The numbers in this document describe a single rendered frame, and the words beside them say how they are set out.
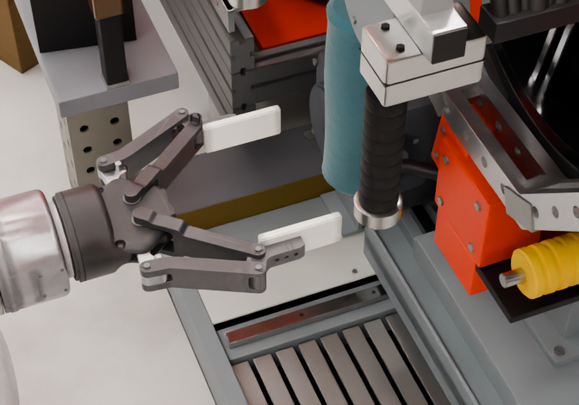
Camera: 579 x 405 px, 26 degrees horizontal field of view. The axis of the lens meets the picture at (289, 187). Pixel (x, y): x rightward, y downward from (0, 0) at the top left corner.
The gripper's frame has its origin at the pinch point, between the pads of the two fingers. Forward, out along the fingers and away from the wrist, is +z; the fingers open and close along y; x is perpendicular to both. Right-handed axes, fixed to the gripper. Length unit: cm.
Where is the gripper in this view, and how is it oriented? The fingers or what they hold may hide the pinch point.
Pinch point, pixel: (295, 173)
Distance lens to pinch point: 105.8
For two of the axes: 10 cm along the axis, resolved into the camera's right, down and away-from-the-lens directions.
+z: 9.3, -2.6, 2.6
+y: 3.7, 6.7, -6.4
